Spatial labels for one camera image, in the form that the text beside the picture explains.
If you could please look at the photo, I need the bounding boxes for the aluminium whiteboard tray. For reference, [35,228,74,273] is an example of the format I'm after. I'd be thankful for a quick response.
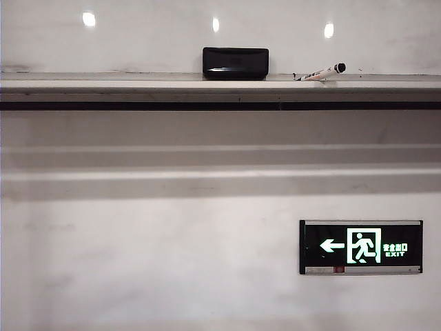
[0,70,441,112]

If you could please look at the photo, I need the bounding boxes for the black whiteboard eraser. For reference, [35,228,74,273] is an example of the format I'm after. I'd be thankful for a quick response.
[202,47,270,81]

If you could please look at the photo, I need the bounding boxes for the white whiteboard marker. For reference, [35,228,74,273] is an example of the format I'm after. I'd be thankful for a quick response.
[292,61,347,83]

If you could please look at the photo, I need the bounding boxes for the white whiteboard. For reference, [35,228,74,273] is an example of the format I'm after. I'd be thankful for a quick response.
[0,0,441,76]

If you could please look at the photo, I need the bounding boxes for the black green exit sign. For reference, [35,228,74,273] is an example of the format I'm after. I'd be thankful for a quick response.
[299,219,424,276]

